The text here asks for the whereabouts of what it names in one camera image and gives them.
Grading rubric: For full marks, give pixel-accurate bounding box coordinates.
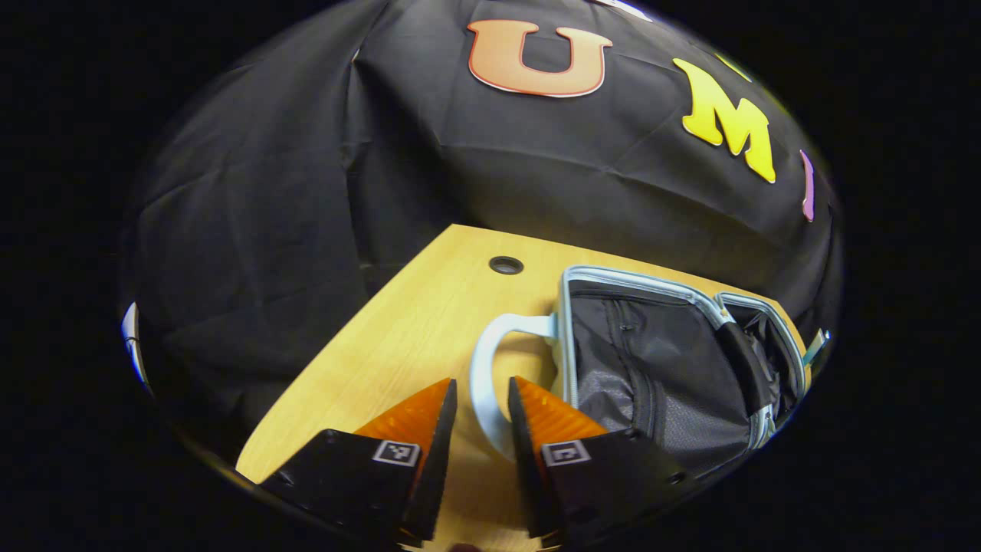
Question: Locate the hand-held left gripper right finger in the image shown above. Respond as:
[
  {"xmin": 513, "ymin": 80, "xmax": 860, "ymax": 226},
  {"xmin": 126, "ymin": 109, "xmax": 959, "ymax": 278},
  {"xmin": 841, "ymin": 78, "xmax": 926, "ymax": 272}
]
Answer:
[{"xmin": 507, "ymin": 375, "xmax": 692, "ymax": 548}]

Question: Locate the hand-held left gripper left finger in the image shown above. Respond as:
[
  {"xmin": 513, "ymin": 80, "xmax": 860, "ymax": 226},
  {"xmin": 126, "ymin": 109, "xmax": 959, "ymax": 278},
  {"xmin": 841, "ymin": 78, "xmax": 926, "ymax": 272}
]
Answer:
[{"xmin": 259, "ymin": 377, "xmax": 459, "ymax": 548}]

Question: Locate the light blue suitcase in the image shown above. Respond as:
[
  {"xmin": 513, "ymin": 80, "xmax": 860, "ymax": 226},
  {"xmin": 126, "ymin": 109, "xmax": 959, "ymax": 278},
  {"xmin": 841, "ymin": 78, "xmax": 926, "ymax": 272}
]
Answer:
[{"xmin": 469, "ymin": 264, "xmax": 811, "ymax": 462}]

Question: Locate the white panel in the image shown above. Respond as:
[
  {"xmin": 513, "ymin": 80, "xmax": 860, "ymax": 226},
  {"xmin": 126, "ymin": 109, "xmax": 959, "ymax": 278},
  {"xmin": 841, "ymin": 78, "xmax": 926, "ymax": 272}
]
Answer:
[{"xmin": 121, "ymin": 301, "xmax": 152, "ymax": 393}]

